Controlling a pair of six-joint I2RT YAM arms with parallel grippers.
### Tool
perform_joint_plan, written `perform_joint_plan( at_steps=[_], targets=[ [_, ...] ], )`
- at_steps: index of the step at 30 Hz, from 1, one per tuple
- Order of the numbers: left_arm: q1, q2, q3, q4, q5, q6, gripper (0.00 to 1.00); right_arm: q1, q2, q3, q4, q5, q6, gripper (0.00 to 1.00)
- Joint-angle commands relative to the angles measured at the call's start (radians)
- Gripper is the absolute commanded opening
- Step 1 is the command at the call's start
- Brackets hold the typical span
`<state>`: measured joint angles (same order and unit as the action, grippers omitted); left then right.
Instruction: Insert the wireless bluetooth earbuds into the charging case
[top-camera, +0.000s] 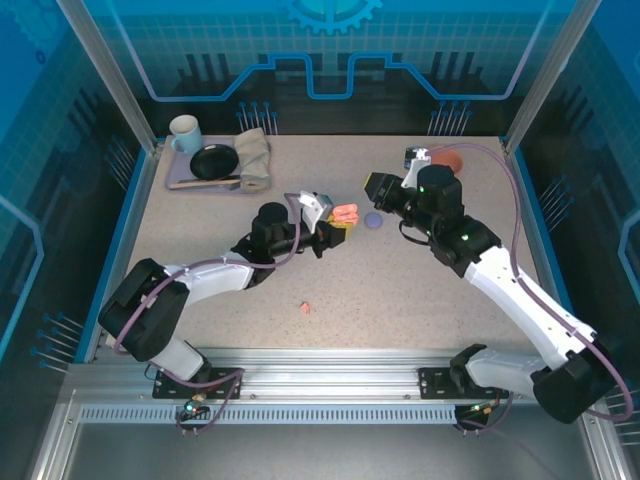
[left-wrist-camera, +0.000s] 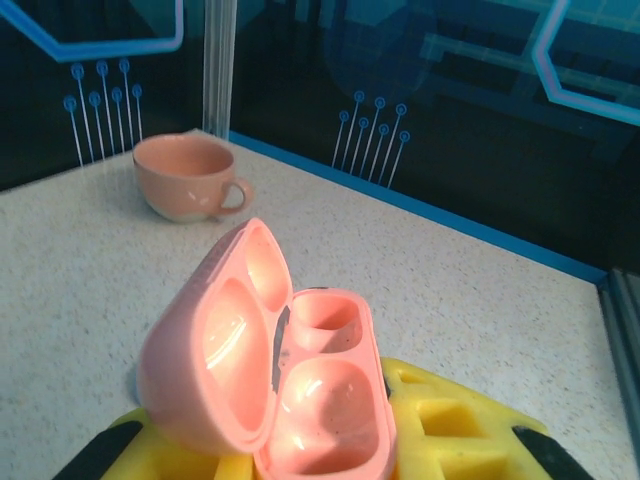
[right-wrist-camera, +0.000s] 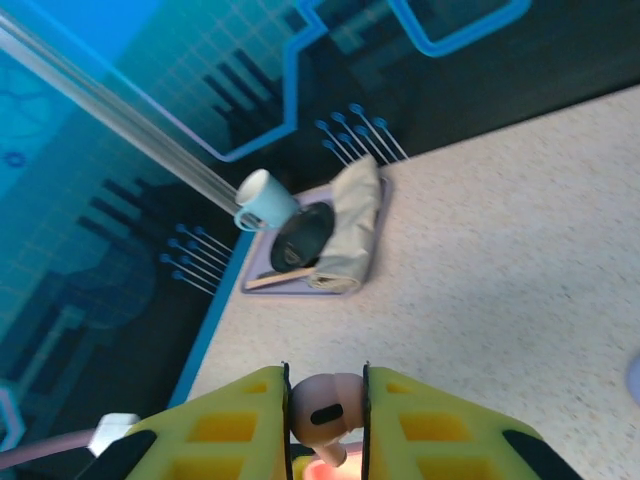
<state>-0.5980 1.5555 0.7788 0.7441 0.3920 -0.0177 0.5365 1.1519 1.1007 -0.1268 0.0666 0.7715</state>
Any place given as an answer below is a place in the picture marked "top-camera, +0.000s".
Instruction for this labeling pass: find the coral earbud charging case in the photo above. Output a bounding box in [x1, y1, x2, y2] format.
[332, 201, 361, 226]

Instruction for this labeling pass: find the orange cup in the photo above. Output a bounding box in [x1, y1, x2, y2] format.
[428, 144, 465, 175]

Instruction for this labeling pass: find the grey folded cloth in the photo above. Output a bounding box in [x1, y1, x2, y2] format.
[234, 127, 274, 194]

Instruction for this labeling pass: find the black round plate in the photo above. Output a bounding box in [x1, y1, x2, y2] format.
[189, 144, 240, 181]

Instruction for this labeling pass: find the lavender serving tray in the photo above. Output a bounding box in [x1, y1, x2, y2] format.
[164, 135, 275, 197]

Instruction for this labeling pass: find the light blue mug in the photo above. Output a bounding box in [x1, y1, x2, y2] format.
[168, 114, 205, 155]

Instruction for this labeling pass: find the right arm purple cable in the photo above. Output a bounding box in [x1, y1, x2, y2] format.
[427, 142, 632, 434]

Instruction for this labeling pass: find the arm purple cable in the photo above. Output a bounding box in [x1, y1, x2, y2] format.
[427, 142, 632, 434]
[111, 192, 306, 437]

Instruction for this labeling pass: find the wooden-handled utensil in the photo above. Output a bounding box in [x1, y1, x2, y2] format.
[168, 178, 242, 191]

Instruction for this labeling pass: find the aluminium table side rail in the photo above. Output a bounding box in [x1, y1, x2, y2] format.
[82, 142, 166, 364]
[502, 142, 574, 364]

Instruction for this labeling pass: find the aluminium front rail beam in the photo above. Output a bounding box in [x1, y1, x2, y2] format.
[64, 348, 596, 401]

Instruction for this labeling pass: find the aluminium frame post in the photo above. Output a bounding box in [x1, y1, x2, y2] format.
[53, 0, 164, 157]
[501, 0, 600, 156]

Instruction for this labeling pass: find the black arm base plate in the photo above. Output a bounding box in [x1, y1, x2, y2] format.
[418, 366, 507, 400]
[152, 366, 247, 400]

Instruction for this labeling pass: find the slotted cable duct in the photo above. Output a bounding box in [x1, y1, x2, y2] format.
[78, 405, 464, 426]

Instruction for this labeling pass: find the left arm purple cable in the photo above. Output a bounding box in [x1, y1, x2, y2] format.
[111, 192, 306, 437]

